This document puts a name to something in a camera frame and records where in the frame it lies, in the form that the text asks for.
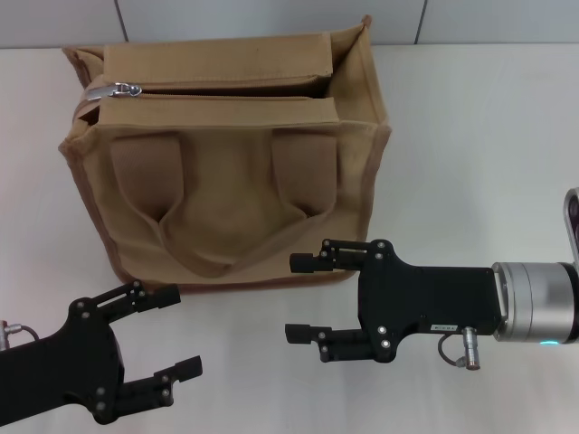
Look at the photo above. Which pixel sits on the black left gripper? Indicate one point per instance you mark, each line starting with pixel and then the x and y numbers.
pixel 68 361

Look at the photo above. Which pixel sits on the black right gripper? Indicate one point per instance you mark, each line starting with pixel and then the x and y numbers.
pixel 429 298

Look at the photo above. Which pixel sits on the khaki canvas food bag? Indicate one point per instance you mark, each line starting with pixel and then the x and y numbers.
pixel 235 181

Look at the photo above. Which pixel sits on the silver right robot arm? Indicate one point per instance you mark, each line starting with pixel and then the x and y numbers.
pixel 534 298

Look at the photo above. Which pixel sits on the silver metal zipper pull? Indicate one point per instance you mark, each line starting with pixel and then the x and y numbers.
pixel 113 89

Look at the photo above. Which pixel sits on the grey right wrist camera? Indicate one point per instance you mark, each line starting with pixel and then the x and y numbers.
pixel 573 226

